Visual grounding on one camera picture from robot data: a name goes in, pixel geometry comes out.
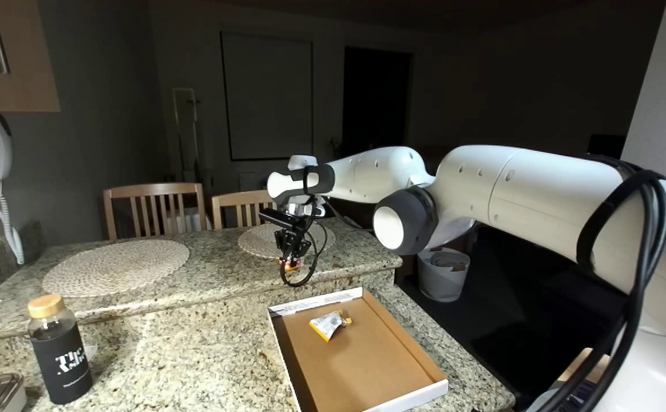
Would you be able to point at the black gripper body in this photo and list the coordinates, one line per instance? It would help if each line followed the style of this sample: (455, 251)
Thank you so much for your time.
(301, 228)

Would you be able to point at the small orange yellow sachet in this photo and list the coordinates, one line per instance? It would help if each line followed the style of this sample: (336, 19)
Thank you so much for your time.
(294, 267)
(328, 326)

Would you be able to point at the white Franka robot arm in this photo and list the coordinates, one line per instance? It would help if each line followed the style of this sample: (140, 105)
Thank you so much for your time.
(515, 197)

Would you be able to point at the flat open cardboard box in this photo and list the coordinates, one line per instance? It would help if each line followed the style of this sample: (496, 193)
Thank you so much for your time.
(363, 367)

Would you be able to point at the small round woven placemat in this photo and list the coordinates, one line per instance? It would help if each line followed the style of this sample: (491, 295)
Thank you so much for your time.
(258, 242)

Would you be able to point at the wooden slat-back chair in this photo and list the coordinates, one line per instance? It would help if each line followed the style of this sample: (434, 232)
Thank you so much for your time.
(153, 191)
(241, 197)

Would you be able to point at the white trash bin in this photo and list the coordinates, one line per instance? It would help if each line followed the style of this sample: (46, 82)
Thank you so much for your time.
(442, 279)

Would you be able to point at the large round woven placemat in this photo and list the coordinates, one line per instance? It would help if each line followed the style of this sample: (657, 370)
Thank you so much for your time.
(116, 268)

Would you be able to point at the black glossy table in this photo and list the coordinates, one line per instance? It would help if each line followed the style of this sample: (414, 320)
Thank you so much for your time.
(530, 312)

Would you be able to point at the black bottle with wooden lid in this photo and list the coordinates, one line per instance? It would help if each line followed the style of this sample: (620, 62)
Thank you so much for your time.
(60, 359)

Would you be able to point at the light wooden board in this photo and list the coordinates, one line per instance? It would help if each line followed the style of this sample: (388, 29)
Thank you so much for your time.
(574, 366)

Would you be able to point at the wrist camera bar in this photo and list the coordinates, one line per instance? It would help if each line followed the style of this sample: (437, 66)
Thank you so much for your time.
(277, 218)

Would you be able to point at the dark framed wall board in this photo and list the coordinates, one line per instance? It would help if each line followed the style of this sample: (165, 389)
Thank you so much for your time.
(267, 99)

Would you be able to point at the pale narrow wall frame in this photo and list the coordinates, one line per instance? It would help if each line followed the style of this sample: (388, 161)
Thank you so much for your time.
(187, 134)

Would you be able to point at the wooden wall cabinet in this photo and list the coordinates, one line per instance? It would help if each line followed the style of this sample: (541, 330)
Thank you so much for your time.
(23, 70)

